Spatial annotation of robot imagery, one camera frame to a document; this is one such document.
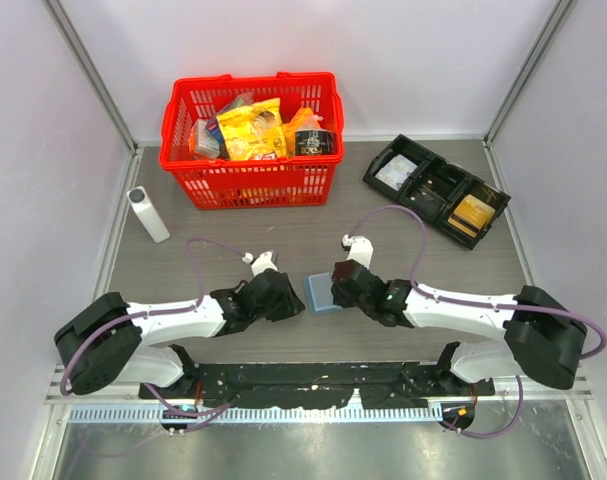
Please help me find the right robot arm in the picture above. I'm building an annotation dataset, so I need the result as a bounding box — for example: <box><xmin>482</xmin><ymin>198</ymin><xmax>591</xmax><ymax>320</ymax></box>
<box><xmin>331</xmin><ymin>260</ymin><xmax>587</xmax><ymax>395</ymax></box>

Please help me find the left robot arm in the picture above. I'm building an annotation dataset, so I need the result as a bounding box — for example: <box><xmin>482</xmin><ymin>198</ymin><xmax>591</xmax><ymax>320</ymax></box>
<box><xmin>54</xmin><ymin>268</ymin><xmax>305</xmax><ymax>398</ymax></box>

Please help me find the black three-compartment tray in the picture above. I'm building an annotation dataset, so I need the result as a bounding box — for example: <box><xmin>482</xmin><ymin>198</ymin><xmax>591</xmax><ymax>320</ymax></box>
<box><xmin>363</xmin><ymin>135</ymin><xmax>510</xmax><ymax>250</ymax></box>

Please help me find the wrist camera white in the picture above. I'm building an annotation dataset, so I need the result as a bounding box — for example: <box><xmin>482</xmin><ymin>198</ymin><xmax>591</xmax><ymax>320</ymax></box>
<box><xmin>341</xmin><ymin>234</ymin><xmax>374</xmax><ymax>268</ymax></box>
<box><xmin>242</xmin><ymin>250</ymin><xmax>278</xmax><ymax>277</ymax></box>

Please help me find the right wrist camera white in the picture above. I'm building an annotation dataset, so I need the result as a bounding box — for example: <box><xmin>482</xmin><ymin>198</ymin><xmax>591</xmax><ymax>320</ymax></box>
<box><xmin>341</xmin><ymin>234</ymin><xmax>374</xmax><ymax>268</ymax></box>

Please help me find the slotted cable duct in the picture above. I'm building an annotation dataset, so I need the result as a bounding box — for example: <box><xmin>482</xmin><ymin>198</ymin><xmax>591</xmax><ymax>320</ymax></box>
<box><xmin>67</xmin><ymin>403</ymin><xmax>442</xmax><ymax>427</ymax></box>

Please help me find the gold cards stack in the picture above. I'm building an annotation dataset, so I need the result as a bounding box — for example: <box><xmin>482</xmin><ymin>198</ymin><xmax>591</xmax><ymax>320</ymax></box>
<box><xmin>447</xmin><ymin>194</ymin><xmax>495</xmax><ymax>238</ymax></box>

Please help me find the white cards stack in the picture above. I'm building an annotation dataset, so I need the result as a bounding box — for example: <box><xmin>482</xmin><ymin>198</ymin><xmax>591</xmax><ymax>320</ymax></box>
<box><xmin>375</xmin><ymin>155</ymin><xmax>417</xmax><ymax>191</ymax></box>

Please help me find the blue card holder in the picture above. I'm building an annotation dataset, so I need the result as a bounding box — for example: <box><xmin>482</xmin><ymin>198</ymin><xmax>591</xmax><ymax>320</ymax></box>
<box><xmin>304</xmin><ymin>272</ymin><xmax>341</xmax><ymax>315</ymax></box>

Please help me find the grey small box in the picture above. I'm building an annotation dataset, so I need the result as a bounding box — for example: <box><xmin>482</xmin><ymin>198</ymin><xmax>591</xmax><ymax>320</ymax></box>
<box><xmin>188</xmin><ymin>119</ymin><xmax>220</xmax><ymax>159</ymax></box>

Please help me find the white bottle grey cap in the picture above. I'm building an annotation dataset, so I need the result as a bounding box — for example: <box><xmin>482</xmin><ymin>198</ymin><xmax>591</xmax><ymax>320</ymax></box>
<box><xmin>127</xmin><ymin>186</ymin><xmax>170</xmax><ymax>243</ymax></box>

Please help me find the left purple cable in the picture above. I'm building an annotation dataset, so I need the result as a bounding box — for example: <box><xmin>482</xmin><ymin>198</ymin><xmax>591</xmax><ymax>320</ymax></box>
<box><xmin>61</xmin><ymin>237</ymin><xmax>254</xmax><ymax>434</ymax></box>

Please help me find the red plastic shopping basket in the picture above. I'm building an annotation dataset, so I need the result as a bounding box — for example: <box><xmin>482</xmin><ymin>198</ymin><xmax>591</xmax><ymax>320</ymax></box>
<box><xmin>159</xmin><ymin>72</ymin><xmax>344</xmax><ymax>210</ymax></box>

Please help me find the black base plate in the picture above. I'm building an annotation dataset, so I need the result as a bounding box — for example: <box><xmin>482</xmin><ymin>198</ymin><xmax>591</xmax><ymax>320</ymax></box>
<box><xmin>159</xmin><ymin>362</ymin><xmax>495</xmax><ymax>410</ymax></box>

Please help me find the yellow chips bag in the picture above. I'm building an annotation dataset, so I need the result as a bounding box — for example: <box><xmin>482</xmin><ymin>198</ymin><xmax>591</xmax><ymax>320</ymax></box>
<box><xmin>217</xmin><ymin>98</ymin><xmax>287</xmax><ymax>162</ymax></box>

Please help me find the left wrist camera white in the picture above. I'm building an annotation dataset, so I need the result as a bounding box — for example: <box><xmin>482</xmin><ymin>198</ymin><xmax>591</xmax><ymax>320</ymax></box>
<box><xmin>242</xmin><ymin>250</ymin><xmax>278</xmax><ymax>277</ymax></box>

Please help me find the orange snack bag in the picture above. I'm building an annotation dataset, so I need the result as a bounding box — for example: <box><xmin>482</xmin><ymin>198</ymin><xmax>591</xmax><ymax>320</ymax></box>
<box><xmin>283</xmin><ymin>107</ymin><xmax>322</xmax><ymax>150</ymax></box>

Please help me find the black round tin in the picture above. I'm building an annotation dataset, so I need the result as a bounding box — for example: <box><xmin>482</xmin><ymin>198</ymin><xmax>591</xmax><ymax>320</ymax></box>
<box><xmin>294</xmin><ymin>129</ymin><xmax>336</xmax><ymax>156</ymax></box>

